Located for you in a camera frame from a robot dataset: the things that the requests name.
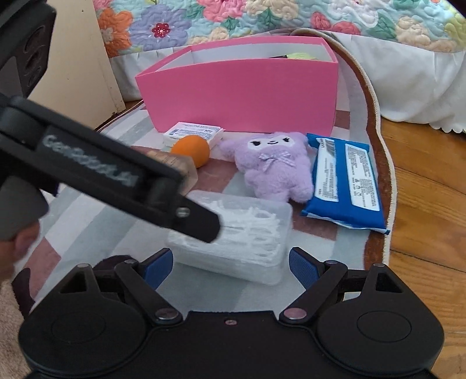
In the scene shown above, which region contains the person's left hand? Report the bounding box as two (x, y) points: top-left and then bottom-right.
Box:
(0, 223), (42, 288)

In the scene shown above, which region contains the blue wet wipes packet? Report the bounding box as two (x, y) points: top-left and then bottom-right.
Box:
(300, 133), (390, 234)

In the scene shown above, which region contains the pink cardboard box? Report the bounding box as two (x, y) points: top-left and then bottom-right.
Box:
(135, 37), (340, 136)

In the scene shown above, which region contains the white cotton pad pack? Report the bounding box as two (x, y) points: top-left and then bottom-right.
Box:
(163, 122), (225, 148)

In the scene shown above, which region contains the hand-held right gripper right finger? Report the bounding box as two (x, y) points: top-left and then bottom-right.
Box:
(278, 247), (405, 325)

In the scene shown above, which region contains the orange makeup sponge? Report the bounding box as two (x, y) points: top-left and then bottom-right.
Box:
(171, 136), (211, 168)

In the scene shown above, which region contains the green yarn ball black label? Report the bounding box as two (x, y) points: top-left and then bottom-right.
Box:
(269, 51), (318, 61)

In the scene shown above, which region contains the beige perfume bottle gold cap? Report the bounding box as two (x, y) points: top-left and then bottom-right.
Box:
(144, 146), (200, 195)

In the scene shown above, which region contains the beige furniture panel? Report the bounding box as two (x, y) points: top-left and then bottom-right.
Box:
(27, 0), (126, 130)

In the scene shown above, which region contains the beige fluffy cloth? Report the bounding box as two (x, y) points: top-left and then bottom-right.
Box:
(0, 280), (33, 379)

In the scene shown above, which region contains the clear plastic floss pick box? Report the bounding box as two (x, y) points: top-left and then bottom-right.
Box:
(165, 189), (294, 287)

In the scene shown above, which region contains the purple plush toy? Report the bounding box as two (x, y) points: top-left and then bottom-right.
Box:
(218, 131), (314, 203)

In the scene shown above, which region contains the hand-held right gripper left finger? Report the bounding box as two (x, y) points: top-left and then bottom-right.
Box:
(58, 248), (183, 325)

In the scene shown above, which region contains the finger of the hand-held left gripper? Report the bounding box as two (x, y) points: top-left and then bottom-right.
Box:
(170, 194), (222, 243)

